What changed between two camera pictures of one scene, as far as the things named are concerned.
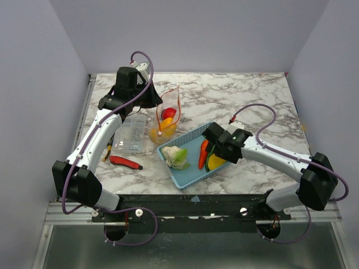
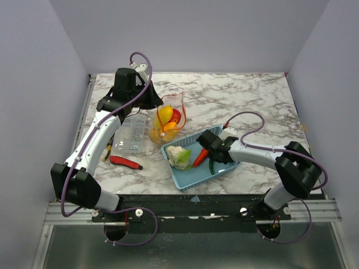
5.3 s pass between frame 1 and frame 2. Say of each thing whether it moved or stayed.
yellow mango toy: moved
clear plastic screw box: stayed
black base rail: stayed
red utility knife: stayed
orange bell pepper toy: stayed
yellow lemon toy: stayed
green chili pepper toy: moved
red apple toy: moved
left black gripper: stayed
